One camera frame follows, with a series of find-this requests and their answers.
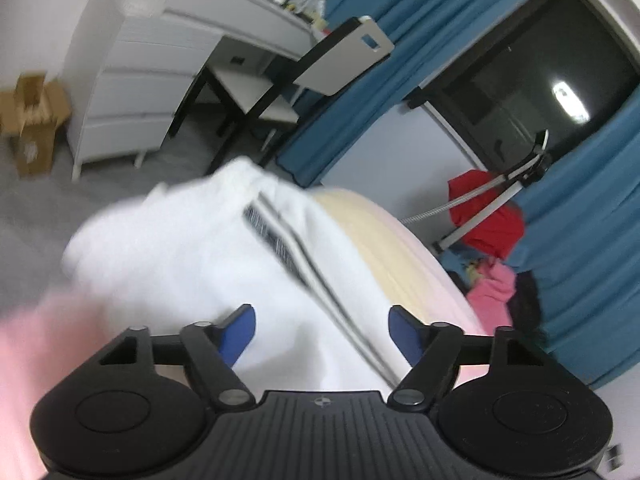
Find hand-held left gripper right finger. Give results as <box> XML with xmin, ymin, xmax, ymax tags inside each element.
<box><xmin>387</xmin><ymin>305</ymin><xmax>551</xmax><ymax>409</ymax></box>

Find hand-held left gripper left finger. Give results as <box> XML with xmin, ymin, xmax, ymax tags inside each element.
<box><xmin>85</xmin><ymin>304</ymin><xmax>257</xmax><ymax>411</ymax></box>

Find white pants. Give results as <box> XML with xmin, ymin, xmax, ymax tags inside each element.
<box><xmin>62</xmin><ymin>157</ymin><xmax>401</xmax><ymax>396</ymax></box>

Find bed with pastel sheet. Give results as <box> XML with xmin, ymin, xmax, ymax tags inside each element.
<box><xmin>0</xmin><ymin>187</ymin><xmax>491</xmax><ymax>480</ymax></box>

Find pink cloth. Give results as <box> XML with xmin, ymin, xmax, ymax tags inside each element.
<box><xmin>467</xmin><ymin>262</ymin><xmax>518</xmax><ymax>331</ymax></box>

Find silver tripod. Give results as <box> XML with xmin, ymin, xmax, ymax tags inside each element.
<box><xmin>402</xmin><ymin>130</ymin><xmax>553</xmax><ymax>256</ymax></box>

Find red cloth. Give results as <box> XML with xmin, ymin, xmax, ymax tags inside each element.
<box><xmin>447</xmin><ymin>170</ymin><xmax>526</xmax><ymax>258</ymax></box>

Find black and white chair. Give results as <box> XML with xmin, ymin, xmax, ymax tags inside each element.
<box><xmin>167</xmin><ymin>16</ymin><xmax>396</xmax><ymax>171</ymax></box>

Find white dressing desk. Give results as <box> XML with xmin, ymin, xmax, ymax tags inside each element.
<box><xmin>67</xmin><ymin>0</ymin><xmax>326</xmax><ymax>181</ymax></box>

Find cardboard box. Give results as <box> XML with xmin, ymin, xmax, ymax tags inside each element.
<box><xmin>0</xmin><ymin>74</ymin><xmax>71</xmax><ymax>178</ymax></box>

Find dark window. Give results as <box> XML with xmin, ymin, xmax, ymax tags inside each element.
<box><xmin>405</xmin><ymin>0</ymin><xmax>640</xmax><ymax>181</ymax></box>

